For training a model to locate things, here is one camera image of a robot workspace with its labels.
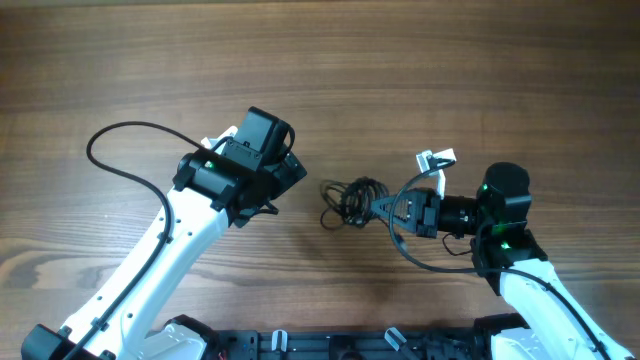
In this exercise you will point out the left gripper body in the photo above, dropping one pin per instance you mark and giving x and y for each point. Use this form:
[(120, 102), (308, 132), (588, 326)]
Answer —
[(291, 167)]

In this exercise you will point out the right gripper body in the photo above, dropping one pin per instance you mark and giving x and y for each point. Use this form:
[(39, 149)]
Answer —
[(428, 213)]

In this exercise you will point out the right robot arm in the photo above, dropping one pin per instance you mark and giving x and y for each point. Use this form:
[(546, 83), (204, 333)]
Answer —
[(504, 252)]

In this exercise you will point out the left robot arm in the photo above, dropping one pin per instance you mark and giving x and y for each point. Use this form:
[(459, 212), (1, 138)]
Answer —
[(225, 182)]

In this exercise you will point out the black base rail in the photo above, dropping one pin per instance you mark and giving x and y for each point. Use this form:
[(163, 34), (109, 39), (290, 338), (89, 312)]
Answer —
[(446, 344)]

